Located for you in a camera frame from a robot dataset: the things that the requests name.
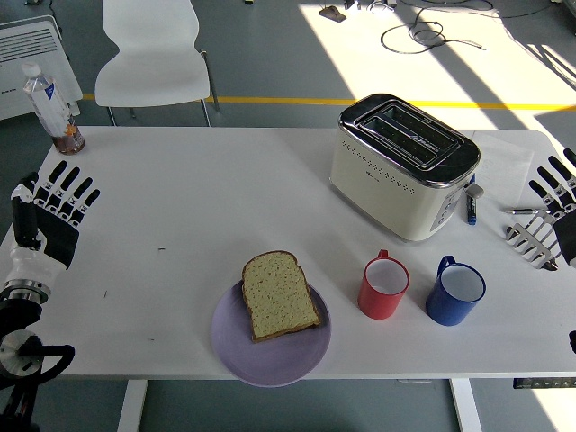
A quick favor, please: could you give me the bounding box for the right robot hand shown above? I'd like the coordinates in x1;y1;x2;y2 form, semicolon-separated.
528;148;576;269

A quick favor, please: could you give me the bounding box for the clear plastic drink bottle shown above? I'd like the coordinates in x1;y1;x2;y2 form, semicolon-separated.
21;61;86;157

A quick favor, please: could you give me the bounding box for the bread slice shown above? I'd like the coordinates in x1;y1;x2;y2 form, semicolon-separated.
241;249;322;344

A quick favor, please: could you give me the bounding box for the purple plastic plate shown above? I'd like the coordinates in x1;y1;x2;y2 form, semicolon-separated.
210;278;333;388

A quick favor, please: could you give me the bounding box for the black table control panel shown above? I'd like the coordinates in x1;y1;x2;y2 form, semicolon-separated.
512;376;576;390

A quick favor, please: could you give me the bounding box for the yellow floor tape line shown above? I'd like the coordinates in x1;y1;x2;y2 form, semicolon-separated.
83;93;576;112

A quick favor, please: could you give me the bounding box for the red enamel mug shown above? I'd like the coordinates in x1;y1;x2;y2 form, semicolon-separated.
357;248;411;321

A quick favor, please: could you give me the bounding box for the white table leg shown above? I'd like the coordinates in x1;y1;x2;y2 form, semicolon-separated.
115;380;149;432
449;378;483;432

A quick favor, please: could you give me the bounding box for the white panel heater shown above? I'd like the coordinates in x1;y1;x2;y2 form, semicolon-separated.
0;14;85;122

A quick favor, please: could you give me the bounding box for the white paper sheet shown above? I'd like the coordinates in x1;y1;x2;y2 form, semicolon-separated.
470;130;536;206

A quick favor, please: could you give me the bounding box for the metal toast rack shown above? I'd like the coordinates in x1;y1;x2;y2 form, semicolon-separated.
502;211;562;271

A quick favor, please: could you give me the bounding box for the cream and chrome toaster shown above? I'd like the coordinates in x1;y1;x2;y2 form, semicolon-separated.
328;93;485;243

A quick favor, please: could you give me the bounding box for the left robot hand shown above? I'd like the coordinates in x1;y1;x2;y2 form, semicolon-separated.
2;160;102;285

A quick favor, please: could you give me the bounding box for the blue enamel mug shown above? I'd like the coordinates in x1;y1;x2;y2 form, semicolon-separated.
425;255;487;327

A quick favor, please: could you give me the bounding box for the dark floor pedal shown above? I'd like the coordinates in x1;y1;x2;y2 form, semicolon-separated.
319;4;347;23

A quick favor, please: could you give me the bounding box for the white plastic chair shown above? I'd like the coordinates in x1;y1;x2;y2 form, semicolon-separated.
94;0;221;128

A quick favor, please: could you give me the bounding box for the blue marker pen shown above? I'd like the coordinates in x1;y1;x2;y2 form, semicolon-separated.
464;174;480;226

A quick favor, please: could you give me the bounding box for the black floor cable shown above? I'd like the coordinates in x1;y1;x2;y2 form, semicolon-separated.
380;6;488;56

